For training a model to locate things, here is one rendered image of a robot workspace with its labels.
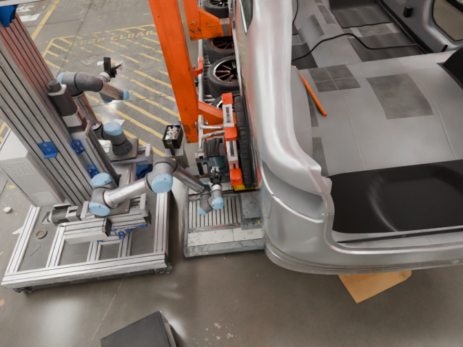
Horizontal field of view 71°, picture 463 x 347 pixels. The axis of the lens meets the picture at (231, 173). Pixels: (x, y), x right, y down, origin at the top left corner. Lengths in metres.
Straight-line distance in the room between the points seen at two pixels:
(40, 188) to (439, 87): 2.76
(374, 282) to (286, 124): 1.80
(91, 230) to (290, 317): 1.50
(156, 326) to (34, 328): 1.11
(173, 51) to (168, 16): 0.24
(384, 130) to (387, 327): 1.34
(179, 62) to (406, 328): 2.41
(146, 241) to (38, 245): 0.92
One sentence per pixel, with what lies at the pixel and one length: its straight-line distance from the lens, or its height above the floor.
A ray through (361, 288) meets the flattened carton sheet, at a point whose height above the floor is 0.01.
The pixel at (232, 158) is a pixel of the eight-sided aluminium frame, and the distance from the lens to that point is 2.09.
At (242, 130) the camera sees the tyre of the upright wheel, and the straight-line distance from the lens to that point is 2.04.
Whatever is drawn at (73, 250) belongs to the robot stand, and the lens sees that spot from 3.00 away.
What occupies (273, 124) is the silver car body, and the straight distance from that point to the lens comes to 1.25.
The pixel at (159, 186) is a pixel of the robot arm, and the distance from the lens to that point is 1.84.
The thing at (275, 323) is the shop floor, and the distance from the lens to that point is 2.57.
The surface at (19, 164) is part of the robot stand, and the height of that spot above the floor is 1.17.
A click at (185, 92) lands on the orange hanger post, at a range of 2.59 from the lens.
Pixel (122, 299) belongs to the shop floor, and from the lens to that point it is 2.86.
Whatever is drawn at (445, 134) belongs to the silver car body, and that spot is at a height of 0.96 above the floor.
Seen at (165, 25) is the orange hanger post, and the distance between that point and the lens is 2.35.
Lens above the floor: 2.46
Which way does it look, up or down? 48 degrees down
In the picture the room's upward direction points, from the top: 8 degrees counter-clockwise
